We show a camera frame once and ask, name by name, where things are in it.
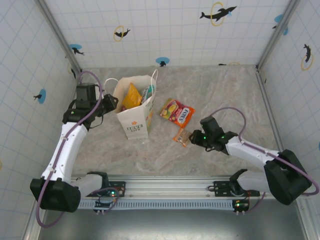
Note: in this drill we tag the grey metal front shelf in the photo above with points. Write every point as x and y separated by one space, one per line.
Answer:
175 225

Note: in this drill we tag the teal white snack packet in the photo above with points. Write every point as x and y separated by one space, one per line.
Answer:
149 91

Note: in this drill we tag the aluminium frame post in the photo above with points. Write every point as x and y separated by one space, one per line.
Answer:
277 32
60 37

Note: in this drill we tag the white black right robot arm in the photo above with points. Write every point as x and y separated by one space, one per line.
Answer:
252 150

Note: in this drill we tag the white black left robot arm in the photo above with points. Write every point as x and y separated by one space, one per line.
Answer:
67 145

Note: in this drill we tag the red orange Fox's candy bag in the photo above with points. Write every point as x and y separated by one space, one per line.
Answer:
178 113

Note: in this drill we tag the white paper bag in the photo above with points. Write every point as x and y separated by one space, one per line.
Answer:
136 125

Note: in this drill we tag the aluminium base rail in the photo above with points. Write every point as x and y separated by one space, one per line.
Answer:
162 190

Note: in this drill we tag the blue circle black animal decal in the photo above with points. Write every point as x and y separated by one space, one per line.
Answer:
42 96

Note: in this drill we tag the orange green Kray chips bag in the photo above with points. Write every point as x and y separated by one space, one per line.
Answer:
131 97

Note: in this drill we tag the small circuit board green light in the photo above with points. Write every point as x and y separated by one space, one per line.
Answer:
110 193
240 205

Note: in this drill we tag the small orange cracker packet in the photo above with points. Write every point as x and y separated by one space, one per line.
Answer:
182 137

